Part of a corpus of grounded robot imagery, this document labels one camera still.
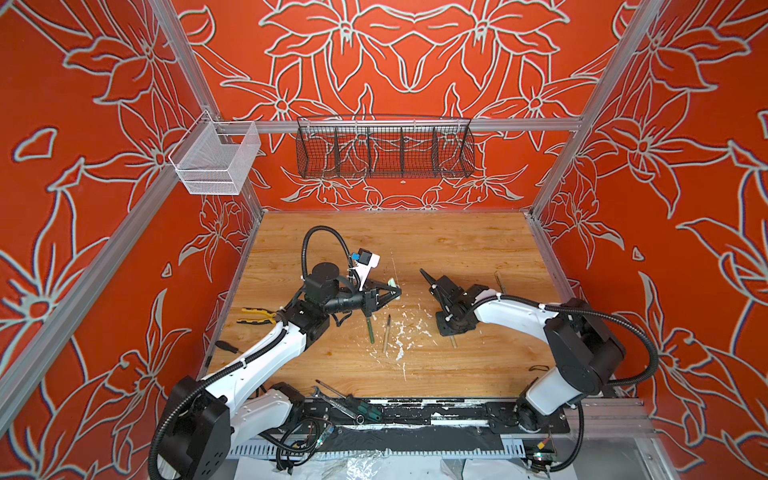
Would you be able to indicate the green handled screwdriver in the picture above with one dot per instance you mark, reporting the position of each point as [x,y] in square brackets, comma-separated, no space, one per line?
[371,412]

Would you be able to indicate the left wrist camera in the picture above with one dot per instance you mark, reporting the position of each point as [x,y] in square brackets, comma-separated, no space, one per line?
[363,262]

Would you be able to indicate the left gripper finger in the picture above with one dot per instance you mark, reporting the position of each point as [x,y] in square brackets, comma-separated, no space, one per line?
[383,288]
[377,300]

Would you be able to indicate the yellow black pliers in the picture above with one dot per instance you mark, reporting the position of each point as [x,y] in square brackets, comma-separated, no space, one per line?
[257,316]

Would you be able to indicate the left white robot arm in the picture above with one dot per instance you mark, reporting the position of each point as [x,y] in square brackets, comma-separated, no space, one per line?
[204,418]

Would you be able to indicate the small green circuit board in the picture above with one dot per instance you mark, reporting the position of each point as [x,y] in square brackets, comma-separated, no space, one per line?
[541,453]

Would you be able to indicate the silver wrench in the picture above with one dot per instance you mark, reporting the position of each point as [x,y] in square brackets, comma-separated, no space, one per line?
[357,418]

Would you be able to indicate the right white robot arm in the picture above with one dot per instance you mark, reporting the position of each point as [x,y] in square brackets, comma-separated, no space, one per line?
[585,351]

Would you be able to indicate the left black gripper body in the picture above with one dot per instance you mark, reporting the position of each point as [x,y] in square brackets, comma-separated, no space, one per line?
[361,301]

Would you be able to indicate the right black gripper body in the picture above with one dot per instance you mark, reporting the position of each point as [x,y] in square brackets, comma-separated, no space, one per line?
[448,326]

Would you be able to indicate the black handled screwdriver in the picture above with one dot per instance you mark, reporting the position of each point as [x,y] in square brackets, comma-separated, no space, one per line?
[225,346]

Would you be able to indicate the black wire mesh basket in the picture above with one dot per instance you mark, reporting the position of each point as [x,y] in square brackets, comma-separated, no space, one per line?
[357,147]

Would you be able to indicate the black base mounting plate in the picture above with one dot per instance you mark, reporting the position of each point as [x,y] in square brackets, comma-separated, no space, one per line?
[493,414]

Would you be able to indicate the white slotted cable duct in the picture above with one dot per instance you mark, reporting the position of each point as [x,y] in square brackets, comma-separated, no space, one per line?
[510,448]

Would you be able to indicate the white wire mesh basket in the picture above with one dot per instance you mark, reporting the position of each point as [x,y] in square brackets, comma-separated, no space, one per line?
[212,159]

